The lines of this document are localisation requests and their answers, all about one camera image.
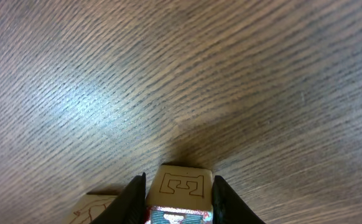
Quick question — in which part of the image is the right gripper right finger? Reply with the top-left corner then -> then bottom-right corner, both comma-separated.
211,175 -> 265,224

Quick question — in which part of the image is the yellow sided wooden block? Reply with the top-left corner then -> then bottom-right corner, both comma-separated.
62,195 -> 117,224

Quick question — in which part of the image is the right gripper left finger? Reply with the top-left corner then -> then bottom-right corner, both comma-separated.
91,172 -> 146,224

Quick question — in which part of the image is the red M letter block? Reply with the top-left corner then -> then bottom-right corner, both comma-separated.
145,165 -> 213,224

